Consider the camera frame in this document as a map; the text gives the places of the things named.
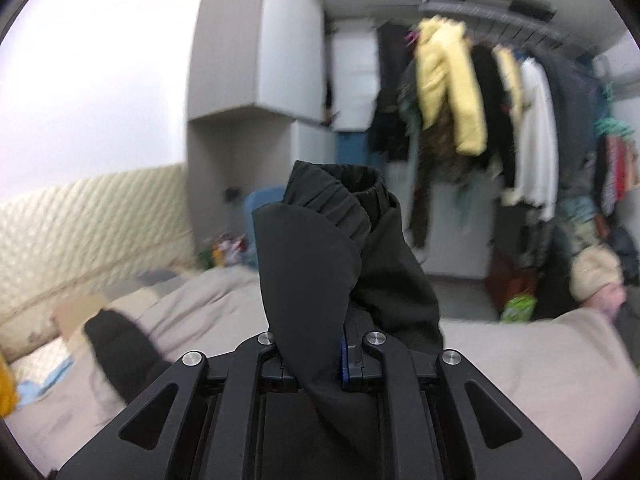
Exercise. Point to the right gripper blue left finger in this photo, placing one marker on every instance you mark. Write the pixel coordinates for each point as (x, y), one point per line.
(274, 369)

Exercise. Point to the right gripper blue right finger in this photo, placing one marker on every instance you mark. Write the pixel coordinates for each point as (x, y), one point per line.
(358, 367)

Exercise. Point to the black puffer jacket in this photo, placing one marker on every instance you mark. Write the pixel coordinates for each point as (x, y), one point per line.
(332, 243)

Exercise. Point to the pile of clothes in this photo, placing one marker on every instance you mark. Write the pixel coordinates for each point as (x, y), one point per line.
(592, 262)

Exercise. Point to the metal clothes rack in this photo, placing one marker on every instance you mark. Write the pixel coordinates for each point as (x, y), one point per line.
(520, 22)

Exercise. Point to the blue curtain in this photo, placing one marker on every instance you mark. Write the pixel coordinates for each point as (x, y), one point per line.
(352, 149)

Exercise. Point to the brown patterned scarf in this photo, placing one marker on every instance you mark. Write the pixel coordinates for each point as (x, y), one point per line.
(437, 161)

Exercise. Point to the black hanging garment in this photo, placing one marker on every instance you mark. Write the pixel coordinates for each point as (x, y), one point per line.
(387, 134)

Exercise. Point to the pink beige pillow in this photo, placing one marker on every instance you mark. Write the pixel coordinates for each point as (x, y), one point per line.
(72, 314)

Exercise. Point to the grey bed cover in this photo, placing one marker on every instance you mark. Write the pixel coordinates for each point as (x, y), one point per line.
(571, 376)

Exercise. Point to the cream quilted headboard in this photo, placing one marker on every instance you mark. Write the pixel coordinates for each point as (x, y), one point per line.
(76, 234)

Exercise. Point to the black sweater with cuffs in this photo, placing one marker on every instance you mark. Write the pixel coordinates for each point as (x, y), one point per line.
(499, 127)

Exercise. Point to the white hanging jacket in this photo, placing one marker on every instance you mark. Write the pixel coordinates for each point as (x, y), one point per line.
(536, 146)

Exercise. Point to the light blue cloth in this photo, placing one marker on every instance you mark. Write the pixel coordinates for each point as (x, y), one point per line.
(31, 391)

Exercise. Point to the grey white wardrobe cabinet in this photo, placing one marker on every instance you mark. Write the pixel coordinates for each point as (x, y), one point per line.
(256, 93)

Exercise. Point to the yellow pillow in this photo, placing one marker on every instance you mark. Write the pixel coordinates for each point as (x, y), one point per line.
(9, 396)

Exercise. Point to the yellow fleece jacket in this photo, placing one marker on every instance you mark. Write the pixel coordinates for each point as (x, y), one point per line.
(445, 75)

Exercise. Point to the dark grey hanging coat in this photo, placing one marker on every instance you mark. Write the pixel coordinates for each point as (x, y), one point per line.
(574, 94)

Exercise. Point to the teal sock hanger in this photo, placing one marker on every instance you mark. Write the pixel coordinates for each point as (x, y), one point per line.
(606, 123)

